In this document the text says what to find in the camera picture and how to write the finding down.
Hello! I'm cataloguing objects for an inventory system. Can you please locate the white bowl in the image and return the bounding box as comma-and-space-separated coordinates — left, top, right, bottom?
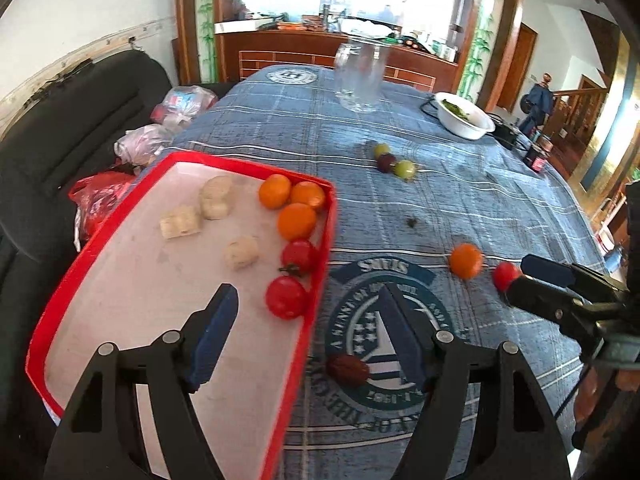
434, 91, 496, 141

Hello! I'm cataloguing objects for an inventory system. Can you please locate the wooden stair railing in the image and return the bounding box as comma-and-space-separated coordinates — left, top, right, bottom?
542, 74, 611, 158

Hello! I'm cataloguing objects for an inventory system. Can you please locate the wooden door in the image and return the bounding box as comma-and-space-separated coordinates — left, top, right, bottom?
497, 22, 540, 113

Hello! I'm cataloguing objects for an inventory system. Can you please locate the beige biscuit square piece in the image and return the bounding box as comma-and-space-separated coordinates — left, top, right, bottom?
159, 205, 202, 239

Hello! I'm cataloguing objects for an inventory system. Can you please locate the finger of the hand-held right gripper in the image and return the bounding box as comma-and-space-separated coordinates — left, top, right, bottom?
502, 275, 608, 334
520, 254, 631, 294

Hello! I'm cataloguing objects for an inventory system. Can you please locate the clear plastic bag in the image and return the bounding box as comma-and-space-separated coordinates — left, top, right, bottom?
114, 124, 173, 167

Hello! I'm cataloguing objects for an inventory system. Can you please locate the dark can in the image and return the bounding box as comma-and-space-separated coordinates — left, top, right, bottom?
522, 140, 556, 174

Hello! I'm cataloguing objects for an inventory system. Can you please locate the red tomato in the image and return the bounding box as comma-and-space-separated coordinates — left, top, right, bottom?
492, 261, 523, 292
265, 276, 309, 320
280, 239, 319, 276

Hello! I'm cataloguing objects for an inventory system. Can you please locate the orange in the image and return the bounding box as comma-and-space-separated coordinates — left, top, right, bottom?
258, 174, 292, 210
449, 243, 484, 280
277, 203, 318, 241
290, 181, 327, 211

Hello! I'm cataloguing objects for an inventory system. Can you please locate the beige biscuit round piece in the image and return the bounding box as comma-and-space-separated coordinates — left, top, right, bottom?
223, 236, 260, 271

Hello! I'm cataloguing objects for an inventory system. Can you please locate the dark blue jacket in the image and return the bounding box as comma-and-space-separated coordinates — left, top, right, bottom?
517, 82, 555, 133

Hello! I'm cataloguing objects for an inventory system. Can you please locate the wooden cabinet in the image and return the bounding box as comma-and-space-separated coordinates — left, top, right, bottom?
215, 30, 461, 93

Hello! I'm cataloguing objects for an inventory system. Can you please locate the person's right hand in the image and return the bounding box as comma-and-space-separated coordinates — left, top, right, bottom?
574, 366, 603, 427

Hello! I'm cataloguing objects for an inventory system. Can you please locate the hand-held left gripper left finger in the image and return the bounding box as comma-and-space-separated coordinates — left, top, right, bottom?
44, 283, 240, 480

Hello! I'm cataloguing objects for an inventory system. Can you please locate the brown date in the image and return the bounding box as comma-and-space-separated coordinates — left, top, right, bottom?
327, 353, 371, 387

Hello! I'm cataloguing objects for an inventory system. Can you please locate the red plastic bag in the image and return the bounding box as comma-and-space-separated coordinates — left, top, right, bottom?
68, 171, 136, 253

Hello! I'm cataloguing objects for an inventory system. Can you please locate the green bamboo wall painting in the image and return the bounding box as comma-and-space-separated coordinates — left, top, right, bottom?
197, 0, 216, 83
457, 0, 506, 101

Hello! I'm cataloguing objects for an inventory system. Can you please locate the red plastic tray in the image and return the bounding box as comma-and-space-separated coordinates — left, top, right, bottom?
25, 152, 338, 480

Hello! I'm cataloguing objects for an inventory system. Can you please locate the black charger box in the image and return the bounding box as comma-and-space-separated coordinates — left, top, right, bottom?
487, 112, 526, 151

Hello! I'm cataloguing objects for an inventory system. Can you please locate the white printed plastic bag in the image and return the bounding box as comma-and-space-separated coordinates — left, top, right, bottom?
150, 85, 219, 133

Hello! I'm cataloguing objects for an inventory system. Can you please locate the clear glass pitcher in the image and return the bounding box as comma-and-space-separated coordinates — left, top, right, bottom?
333, 35, 392, 113

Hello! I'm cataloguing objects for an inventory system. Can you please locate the beige sugarcane piece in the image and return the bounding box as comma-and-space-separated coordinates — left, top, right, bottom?
201, 197, 234, 221

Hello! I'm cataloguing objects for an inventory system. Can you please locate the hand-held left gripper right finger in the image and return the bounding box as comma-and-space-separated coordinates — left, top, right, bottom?
380, 284, 572, 480

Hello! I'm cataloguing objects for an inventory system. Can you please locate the black sofa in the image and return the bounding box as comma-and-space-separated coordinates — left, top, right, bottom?
0, 50, 173, 480

